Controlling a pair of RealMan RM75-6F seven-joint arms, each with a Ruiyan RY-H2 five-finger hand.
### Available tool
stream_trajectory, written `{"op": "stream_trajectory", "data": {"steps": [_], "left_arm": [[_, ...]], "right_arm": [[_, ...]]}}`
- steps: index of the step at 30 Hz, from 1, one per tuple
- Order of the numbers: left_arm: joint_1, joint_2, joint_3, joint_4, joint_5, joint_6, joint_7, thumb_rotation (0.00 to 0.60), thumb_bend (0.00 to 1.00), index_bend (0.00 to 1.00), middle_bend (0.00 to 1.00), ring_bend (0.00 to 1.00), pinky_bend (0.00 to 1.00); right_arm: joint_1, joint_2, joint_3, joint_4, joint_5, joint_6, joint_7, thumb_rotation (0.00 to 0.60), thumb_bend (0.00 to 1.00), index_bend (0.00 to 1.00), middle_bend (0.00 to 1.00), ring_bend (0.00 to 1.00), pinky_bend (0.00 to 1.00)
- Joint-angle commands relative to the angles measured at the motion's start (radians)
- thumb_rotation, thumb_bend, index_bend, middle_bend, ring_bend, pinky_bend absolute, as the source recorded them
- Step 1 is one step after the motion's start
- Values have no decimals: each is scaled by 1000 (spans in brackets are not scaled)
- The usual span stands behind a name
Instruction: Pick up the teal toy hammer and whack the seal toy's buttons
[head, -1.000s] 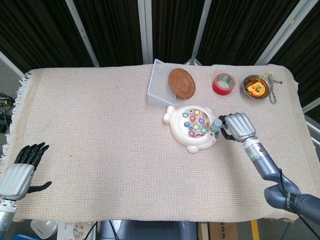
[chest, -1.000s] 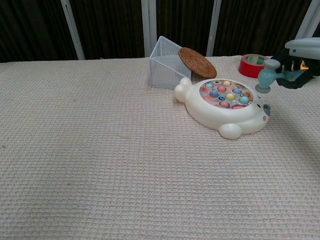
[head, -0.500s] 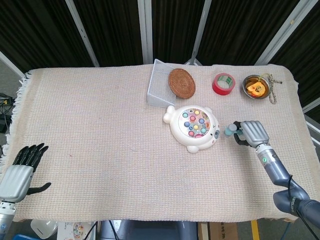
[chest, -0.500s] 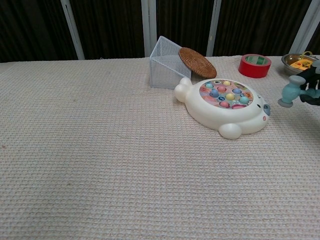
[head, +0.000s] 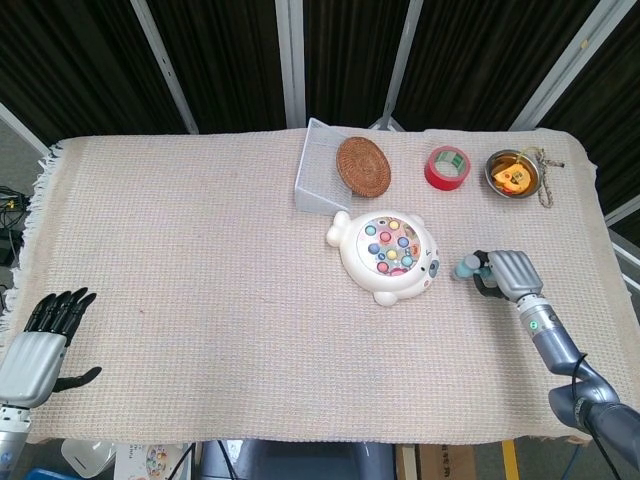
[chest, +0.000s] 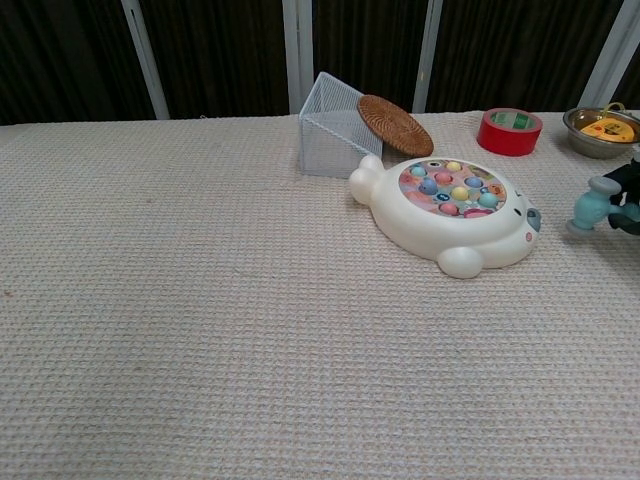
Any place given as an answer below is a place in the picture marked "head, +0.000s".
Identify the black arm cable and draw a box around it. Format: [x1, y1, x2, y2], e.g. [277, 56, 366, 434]
[569, 353, 609, 480]

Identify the red tape roll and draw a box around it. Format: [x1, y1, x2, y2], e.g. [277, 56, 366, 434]
[424, 145, 472, 192]

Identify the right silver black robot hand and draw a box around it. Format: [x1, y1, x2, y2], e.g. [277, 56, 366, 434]
[472, 248, 544, 302]

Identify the orange yellow toy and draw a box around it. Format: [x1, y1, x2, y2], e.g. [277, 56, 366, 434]
[492, 164, 532, 194]

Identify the teal grey toy hammer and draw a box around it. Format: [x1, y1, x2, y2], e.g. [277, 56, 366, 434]
[453, 254, 494, 279]

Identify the white seal fishing toy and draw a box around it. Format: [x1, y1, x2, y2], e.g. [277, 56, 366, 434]
[326, 209, 441, 307]

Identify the dark curtain panel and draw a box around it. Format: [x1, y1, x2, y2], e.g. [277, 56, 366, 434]
[303, 0, 411, 129]
[147, 0, 289, 134]
[394, 0, 599, 132]
[542, 0, 640, 226]
[0, 0, 189, 136]

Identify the brown woven rattan coaster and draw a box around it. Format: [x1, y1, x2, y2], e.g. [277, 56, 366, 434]
[335, 136, 392, 200]

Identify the colourful toy packaging box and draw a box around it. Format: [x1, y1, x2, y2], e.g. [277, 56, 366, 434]
[114, 442, 195, 480]

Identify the white plastic appliance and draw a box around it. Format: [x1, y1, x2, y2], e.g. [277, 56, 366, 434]
[60, 439, 119, 477]

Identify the brown cardboard box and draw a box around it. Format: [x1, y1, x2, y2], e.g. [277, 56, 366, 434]
[417, 443, 476, 480]

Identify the beige woven fringed tablecloth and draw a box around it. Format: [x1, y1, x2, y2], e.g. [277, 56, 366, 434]
[2, 127, 634, 446]

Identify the white metal frame post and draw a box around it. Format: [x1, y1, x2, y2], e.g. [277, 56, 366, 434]
[130, 0, 200, 135]
[512, 0, 621, 132]
[369, 0, 426, 132]
[605, 199, 640, 294]
[0, 102, 51, 156]
[274, 0, 307, 129]

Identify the stainless steel bowl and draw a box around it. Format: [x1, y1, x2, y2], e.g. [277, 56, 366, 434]
[483, 148, 546, 200]

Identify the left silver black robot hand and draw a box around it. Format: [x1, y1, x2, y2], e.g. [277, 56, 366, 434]
[0, 287, 103, 409]

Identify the braided beige cord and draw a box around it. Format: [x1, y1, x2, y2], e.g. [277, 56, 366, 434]
[519, 144, 566, 209]

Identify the clear plastic tray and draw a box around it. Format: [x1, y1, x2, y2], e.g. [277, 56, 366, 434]
[293, 117, 356, 215]

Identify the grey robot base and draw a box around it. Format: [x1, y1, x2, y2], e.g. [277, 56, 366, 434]
[199, 439, 397, 480]

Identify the black cable bundle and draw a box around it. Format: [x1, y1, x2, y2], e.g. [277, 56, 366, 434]
[0, 184, 27, 266]

